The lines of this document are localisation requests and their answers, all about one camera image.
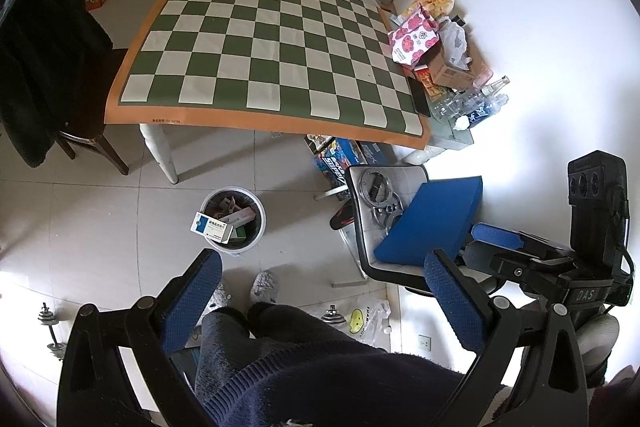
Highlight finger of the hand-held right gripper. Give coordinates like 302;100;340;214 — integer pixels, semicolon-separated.
462;241;501;280
471;223;566;254

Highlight blue foam pad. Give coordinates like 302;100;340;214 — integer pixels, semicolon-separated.
374;177;485;267

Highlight white trash bin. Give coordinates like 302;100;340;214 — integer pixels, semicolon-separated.
200;187;267;256

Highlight red black slipper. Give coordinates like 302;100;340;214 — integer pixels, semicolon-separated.
329;202;356;231

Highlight blue label plastic bottle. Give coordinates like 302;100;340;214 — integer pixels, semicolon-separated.
452;94;510;128

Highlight brown cardboard box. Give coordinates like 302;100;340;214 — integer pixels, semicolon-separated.
427;42;477;89

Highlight pink flower paper bag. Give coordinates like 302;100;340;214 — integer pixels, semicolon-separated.
389;5;441;66

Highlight plastic bag with yellow face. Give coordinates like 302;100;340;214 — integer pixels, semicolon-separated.
345;299;391;353

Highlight orange snack packet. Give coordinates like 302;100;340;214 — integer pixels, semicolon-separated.
414;66;446;100

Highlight colourful printed box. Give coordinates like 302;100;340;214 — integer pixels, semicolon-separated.
306;134;401;188

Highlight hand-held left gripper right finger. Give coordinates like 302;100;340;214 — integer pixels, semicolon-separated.
424;248;601;427

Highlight white seat chair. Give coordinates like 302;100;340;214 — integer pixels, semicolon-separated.
344;164;482;296

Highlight green white checkered tablecloth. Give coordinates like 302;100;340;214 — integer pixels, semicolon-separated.
103;0;432;146

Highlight black jacket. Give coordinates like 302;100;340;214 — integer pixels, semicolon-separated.
0;0;114;168

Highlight metal rings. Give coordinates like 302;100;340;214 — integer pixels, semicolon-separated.
357;169;404;229

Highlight person's dark knit clothing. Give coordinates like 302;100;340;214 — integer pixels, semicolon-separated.
194;303;501;427

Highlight dark wooden chair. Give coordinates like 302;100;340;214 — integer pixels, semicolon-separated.
55;48;132;176

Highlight clear glass bottle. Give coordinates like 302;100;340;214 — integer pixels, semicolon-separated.
479;76;511;97

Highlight white blue medicine box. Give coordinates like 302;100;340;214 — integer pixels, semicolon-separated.
191;212;236;244

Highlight grey fuzzy slipper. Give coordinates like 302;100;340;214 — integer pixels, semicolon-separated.
249;271;280;306
207;282;229;314

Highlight white plastic bag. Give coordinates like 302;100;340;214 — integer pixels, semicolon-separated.
439;19;474;68

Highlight black phone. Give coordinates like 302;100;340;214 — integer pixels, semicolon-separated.
407;77;432;118

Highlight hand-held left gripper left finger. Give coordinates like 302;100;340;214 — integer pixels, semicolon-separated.
56;248;224;427

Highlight metal dumbbell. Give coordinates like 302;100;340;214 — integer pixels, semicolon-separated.
37;302;67;361

